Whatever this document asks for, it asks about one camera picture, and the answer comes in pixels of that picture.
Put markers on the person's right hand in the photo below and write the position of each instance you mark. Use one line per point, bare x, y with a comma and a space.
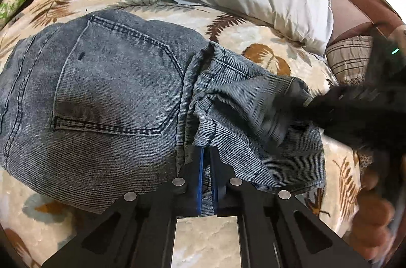
371, 211

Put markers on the brown cushion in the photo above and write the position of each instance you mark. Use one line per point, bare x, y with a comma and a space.
355, 11

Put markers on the cream leaf-print blanket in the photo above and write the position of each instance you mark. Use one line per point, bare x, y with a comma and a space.
247, 43

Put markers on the grey-blue denim pants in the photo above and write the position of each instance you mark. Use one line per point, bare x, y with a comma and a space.
120, 103

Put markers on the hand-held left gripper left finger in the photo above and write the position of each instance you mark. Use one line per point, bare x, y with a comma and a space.
199, 179

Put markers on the striped beige pillow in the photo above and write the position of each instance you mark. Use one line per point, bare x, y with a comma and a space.
349, 57

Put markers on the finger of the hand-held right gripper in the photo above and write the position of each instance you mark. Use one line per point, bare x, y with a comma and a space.
301, 109

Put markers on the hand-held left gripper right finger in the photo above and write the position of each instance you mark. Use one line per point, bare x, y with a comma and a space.
214, 182

